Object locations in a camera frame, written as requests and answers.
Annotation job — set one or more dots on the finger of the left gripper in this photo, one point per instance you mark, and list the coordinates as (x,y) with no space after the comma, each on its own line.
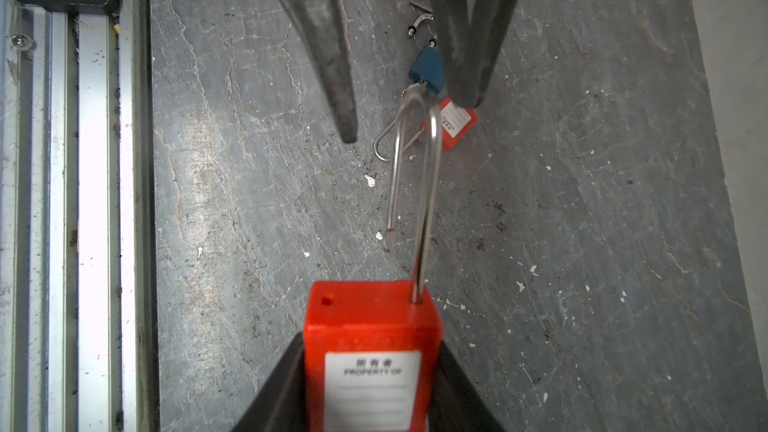
(469,42)
(319,25)

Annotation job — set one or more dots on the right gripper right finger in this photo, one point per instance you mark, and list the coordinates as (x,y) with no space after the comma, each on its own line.
(455,405)

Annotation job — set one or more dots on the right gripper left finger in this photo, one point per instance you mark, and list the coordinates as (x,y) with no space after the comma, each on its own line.
(280,404)

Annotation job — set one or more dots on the blue padlock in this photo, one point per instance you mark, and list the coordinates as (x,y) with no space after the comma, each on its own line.
(427,69)

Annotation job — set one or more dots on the red padlock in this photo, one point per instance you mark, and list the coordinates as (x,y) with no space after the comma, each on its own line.
(371,347)
(456,122)

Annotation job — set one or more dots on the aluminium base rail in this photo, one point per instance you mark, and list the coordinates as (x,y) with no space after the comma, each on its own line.
(78,320)

